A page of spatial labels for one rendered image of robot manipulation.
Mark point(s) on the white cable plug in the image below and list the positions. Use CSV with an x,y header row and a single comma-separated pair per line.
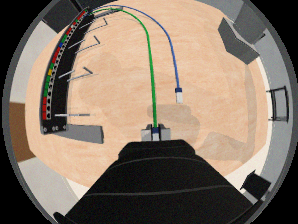
x,y
155,134
178,92

